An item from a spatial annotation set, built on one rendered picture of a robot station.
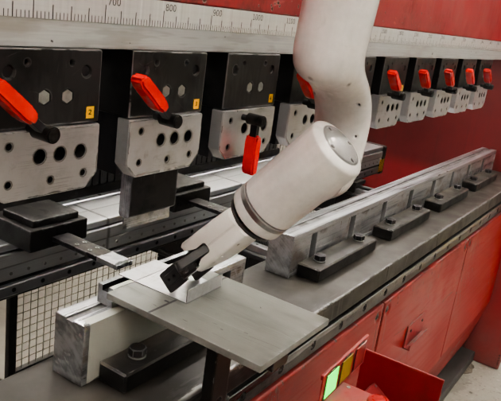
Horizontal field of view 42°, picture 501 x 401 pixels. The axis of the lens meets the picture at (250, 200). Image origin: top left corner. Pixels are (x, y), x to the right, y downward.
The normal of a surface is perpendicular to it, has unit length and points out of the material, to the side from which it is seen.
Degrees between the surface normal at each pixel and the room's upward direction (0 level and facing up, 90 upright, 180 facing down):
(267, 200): 93
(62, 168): 90
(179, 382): 0
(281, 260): 90
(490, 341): 90
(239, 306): 0
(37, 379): 0
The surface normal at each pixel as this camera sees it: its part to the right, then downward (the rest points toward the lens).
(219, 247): -0.32, 0.29
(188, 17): 0.82, 0.27
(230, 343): 0.13, -0.95
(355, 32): 0.44, 0.36
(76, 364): -0.56, 0.17
